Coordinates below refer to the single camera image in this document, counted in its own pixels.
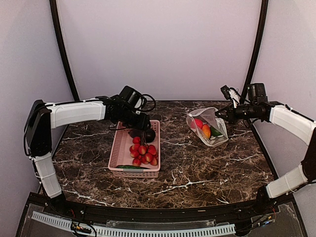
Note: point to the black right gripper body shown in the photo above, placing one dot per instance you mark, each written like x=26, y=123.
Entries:
x=235, y=117

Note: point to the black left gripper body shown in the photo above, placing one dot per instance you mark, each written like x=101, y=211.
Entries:
x=129, y=120

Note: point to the dark purple eggplant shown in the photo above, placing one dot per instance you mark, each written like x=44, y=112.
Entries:
x=149, y=134

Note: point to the clear zip top bag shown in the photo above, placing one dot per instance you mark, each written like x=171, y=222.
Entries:
x=207, y=116

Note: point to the green avocado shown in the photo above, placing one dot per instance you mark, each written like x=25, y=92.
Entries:
x=215, y=132

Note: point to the red orange mango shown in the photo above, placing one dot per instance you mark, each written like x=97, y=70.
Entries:
x=206, y=130

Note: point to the red tomato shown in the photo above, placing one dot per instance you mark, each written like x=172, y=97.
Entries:
x=199, y=123

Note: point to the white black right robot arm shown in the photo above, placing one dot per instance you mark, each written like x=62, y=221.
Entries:
x=288, y=136

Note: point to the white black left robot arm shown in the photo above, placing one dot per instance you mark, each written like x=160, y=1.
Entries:
x=127, y=107

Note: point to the pink perforated plastic basket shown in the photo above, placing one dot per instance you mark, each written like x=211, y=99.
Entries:
x=120, y=154

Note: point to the green cucumber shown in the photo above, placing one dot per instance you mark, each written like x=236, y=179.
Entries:
x=130, y=167

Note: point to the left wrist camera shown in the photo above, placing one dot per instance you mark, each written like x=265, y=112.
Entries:
x=142, y=107

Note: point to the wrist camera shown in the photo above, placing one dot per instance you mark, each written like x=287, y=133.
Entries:
x=142, y=107
x=232, y=95

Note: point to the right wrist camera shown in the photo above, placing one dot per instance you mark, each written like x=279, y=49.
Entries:
x=232, y=95

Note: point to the black right corner post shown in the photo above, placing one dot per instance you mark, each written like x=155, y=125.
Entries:
x=258, y=41

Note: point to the black corner post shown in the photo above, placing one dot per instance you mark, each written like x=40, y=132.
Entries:
x=62, y=49
x=258, y=41

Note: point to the black front rail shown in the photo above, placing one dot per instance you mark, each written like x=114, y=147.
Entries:
x=239, y=213

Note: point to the white slotted cable duct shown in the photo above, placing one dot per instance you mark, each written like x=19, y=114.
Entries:
x=142, y=229

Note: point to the black left corner post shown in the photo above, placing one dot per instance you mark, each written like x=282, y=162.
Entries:
x=62, y=49

